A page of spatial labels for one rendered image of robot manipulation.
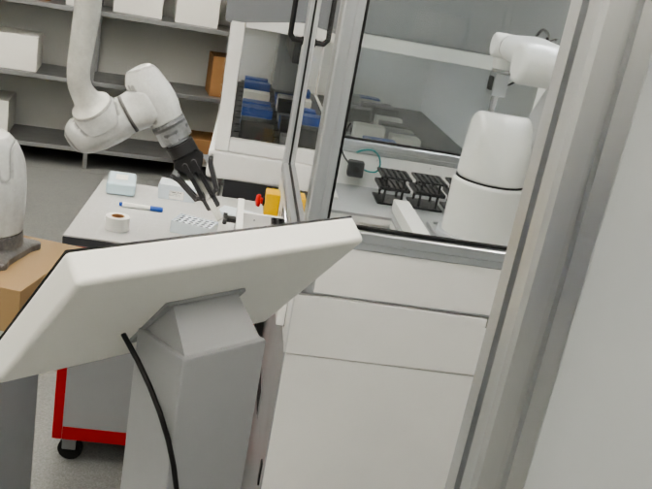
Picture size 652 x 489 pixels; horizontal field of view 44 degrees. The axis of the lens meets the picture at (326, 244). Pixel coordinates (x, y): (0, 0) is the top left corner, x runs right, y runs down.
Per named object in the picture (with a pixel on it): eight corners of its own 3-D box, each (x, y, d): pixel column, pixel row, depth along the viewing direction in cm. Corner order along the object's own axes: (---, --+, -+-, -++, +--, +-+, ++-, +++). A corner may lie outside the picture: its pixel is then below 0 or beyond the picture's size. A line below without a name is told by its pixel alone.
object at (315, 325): (283, 352, 172) (294, 289, 167) (274, 212, 268) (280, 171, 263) (695, 402, 184) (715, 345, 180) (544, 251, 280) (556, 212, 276)
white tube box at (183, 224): (169, 231, 244) (171, 219, 243) (179, 224, 252) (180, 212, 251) (209, 241, 243) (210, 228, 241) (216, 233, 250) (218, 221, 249)
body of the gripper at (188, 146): (161, 150, 207) (179, 182, 210) (191, 137, 207) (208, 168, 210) (165, 145, 214) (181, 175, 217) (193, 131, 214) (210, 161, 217)
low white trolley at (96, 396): (45, 464, 250) (62, 234, 226) (85, 370, 308) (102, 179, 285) (232, 483, 258) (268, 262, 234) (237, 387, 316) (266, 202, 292)
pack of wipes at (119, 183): (134, 197, 271) (136, 184, 269) (105, 194, 268) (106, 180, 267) (136, 184, 284) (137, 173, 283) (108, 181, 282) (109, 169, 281)
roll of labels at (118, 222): (102, 230, 235) (103, 217, 234) (107, 223, 241) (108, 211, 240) (126, 234, 236) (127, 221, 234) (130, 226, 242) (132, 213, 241)
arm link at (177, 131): (181, 116, 204) (192, 138, 206) (184, 111, 212) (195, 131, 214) (149, 132, 205) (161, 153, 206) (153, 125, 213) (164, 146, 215)
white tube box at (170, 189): (156, 197, 275) (158, 182, 273) (160, 191, 283) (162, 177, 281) (194, 203, 276) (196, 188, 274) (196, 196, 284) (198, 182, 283)
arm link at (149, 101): (184, 110, 214) (140, 132, 213) (155, 55, 209) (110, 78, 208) (185, 114, 204) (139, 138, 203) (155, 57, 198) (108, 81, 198)
